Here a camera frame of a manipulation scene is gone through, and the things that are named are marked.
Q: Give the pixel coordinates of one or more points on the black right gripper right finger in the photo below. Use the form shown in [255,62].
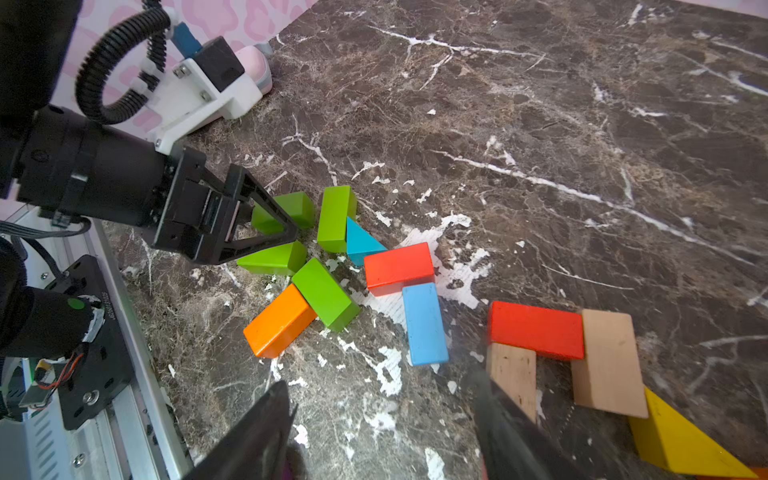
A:
[511,445]

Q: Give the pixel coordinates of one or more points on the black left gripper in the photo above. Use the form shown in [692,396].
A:
[72,168]

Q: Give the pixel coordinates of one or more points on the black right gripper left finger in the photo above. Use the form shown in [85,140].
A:
[256,448]

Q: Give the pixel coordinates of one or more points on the green block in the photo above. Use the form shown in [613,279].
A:
[297,205]
[333,306]
[338,204]
[285,260]

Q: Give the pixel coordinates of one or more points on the tan block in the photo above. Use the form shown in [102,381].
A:
[608,377]
[513,369]

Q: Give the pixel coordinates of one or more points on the red block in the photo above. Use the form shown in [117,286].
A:
[391,271]
[551,333]

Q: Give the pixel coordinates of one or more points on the teal triangle block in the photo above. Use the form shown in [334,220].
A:
[360,244]

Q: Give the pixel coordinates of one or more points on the light blue block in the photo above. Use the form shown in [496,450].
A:
[425,328]

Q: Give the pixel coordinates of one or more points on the yellow triangle block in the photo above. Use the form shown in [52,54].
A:
[669,441]

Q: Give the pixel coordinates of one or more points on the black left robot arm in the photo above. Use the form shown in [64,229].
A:
[113,85]

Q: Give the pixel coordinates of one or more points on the orange block left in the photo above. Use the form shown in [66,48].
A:
[279,324]

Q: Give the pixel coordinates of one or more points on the aluminium front rail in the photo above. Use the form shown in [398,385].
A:
[42,336]

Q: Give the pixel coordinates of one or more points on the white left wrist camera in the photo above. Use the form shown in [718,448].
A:
[208,84]

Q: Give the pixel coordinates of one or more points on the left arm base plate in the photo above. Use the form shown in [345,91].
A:
[105,368]

